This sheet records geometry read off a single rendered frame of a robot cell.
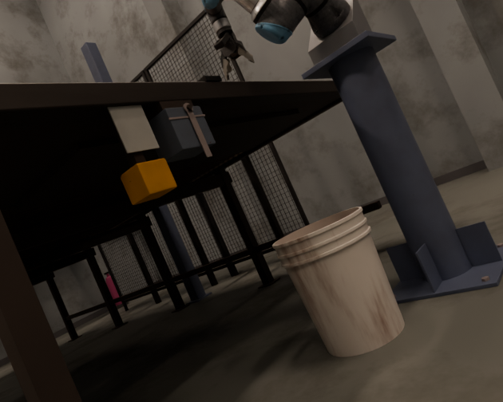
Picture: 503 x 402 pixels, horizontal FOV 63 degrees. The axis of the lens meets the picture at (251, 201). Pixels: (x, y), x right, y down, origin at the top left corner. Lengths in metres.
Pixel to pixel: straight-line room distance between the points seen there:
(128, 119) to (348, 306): 0.77
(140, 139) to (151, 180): 0.12
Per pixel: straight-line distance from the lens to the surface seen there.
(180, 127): 1.12
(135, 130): 1.06
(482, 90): 3.90
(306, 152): 4.85
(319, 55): 1.60
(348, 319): 1.22
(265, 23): 1.49
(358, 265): 1.20
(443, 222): 1.54
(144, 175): 0.98
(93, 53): 3.98
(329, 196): 4.82
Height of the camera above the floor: 0.49
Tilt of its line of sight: 2 degrees up
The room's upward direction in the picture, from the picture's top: 24 degrees counter-clockwise
